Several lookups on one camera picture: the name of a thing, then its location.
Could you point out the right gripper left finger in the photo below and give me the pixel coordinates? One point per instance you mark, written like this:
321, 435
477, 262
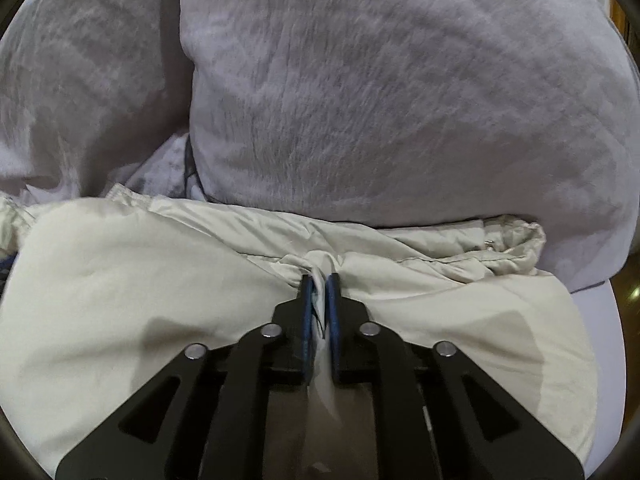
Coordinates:
204, 414

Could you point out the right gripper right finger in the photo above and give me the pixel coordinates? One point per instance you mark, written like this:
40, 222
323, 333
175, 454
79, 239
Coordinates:
436, 413

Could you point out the right lavender pillow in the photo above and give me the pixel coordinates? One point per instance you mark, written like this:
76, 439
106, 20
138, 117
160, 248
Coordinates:
422, 112

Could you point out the lavender pillow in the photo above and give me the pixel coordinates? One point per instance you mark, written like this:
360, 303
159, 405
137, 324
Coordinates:
93, 93
422, 112

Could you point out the cream white puffer jacket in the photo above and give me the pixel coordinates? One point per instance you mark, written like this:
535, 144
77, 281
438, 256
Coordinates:
103, 292

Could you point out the left lavender pillow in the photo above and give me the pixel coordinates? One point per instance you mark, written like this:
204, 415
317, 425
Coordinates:
93, 93

